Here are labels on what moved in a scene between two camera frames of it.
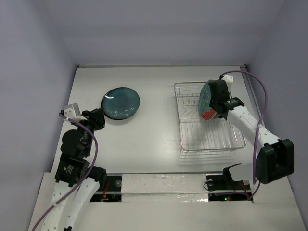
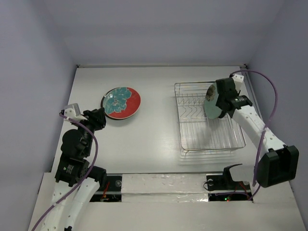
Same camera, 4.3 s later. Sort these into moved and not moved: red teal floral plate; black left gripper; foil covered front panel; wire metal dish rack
Moved: red teal floral plate
Not moved: black left gripper; foil covered front panel; wire metal dish rack
